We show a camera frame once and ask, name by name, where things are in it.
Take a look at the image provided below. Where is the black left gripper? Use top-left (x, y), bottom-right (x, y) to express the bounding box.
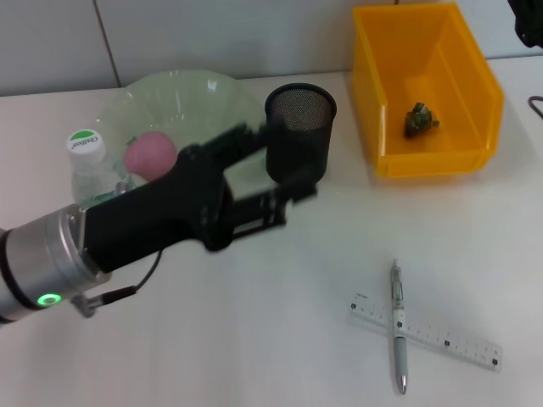
top-left (80, 122), bottom-right (273, 275)

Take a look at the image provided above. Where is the pink peach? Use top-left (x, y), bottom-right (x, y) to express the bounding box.
top-left (123, 131), bottom-right (179, 184)

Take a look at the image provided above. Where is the green plastic wrapper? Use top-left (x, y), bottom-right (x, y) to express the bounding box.
top-left (402, 100), bottom-right (442, 139)

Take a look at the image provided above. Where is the clear green-label water bottle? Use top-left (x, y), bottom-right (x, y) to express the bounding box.
top-left (65, 129), bottom-right (137, 212)

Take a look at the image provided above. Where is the grey ballpoint pen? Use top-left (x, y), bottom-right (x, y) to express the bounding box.
top-left (389, 259), bottom-right (410, 396)

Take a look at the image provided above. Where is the transparent plastic ruler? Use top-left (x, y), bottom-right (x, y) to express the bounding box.
top-left (349, 291), bottom-right (504, 373)

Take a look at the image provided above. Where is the black mesh pen cup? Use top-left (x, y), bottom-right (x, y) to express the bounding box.
top-left (263, 82), bottom-right (339, 187)

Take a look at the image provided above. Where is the pale green glass fruit plate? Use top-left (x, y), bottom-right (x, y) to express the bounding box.
top-left (93, 70), bottom-right (267, 192)

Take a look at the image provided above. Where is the yellow plastic bin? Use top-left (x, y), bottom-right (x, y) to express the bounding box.
top-left (351, 2), bottom-right (507, 180)

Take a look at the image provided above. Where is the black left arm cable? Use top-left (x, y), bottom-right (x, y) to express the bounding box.
top-left (71, 248), bottom-right (165, 319)

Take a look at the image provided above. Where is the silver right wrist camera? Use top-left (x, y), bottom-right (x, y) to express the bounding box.
top-left (507, 0), bottom-right (543, 48)

